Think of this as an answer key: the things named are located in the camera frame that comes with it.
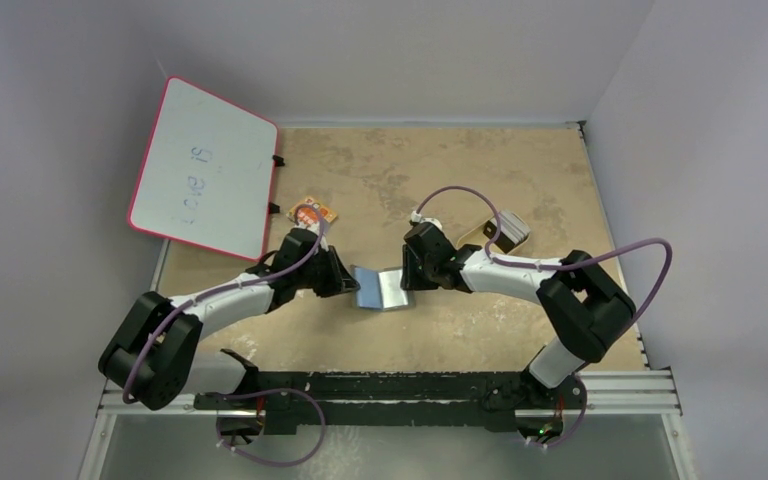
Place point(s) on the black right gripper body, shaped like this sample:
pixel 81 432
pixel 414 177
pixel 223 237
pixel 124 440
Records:
pixel 412 267

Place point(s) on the orange circuit board card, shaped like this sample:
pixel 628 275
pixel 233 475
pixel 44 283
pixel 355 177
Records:
pixel 310 211

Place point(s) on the pink framed whiteboard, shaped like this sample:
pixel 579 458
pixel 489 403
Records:
pixel 207 174

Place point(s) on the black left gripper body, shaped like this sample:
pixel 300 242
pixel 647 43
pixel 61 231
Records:
pixel 314 276

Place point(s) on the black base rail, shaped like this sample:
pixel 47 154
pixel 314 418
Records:
pixel 497 401

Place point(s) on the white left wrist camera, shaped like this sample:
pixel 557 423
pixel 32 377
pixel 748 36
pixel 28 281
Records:
pixel 318 228

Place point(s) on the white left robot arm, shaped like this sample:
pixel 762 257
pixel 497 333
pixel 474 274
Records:
pixel 153 355

